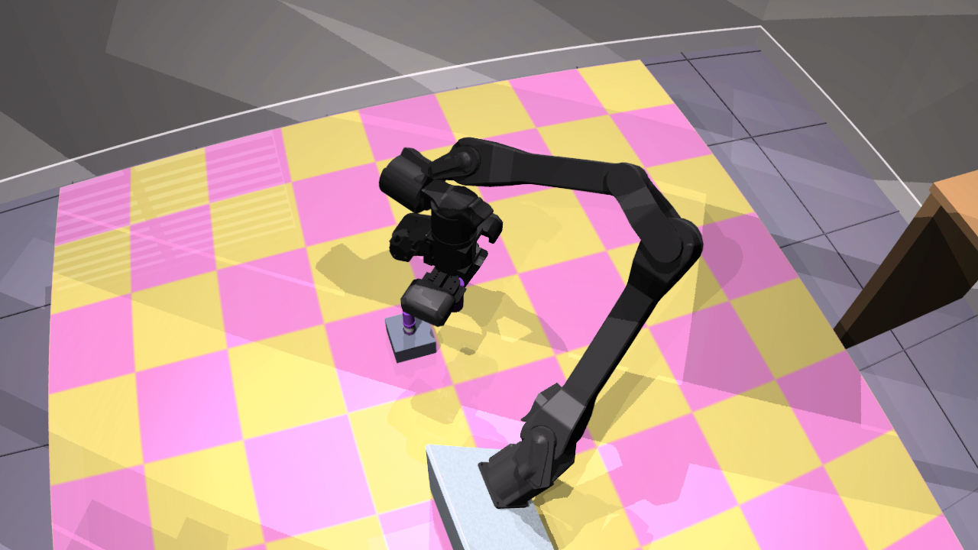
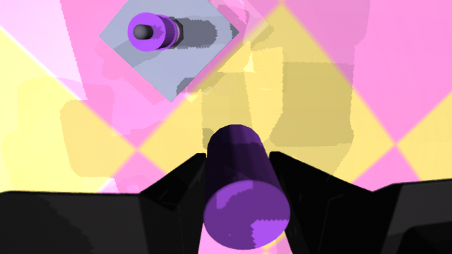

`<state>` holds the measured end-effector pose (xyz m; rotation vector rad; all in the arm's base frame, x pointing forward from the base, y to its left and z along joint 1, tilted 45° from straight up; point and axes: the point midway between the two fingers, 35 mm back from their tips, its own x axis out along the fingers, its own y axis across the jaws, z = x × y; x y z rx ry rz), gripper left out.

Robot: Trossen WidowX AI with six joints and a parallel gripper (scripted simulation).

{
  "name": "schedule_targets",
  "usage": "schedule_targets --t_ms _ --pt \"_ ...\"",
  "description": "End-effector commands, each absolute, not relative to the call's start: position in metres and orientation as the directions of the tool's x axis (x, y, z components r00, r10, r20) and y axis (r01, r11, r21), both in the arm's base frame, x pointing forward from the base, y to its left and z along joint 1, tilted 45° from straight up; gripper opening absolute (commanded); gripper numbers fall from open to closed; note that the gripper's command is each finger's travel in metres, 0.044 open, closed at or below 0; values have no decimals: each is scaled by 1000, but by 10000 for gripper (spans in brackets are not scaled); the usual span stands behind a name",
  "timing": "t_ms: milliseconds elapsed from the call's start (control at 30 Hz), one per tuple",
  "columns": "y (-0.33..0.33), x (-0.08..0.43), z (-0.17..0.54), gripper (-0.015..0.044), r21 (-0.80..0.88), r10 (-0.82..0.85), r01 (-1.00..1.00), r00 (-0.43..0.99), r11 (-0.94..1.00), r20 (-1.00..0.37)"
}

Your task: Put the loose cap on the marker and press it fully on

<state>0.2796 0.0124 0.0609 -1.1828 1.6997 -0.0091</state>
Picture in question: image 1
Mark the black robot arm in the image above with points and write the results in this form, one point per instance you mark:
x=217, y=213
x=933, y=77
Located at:
x=669, y=246

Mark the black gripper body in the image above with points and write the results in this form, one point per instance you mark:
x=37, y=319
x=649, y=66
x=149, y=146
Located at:
x=434, y=302

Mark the purple cylinder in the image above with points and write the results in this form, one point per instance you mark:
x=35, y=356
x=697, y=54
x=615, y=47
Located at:
x=409, y=323
x=460, y=304

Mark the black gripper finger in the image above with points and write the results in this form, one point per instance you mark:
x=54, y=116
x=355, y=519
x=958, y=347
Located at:
x=458, y=295
x=475, y=267

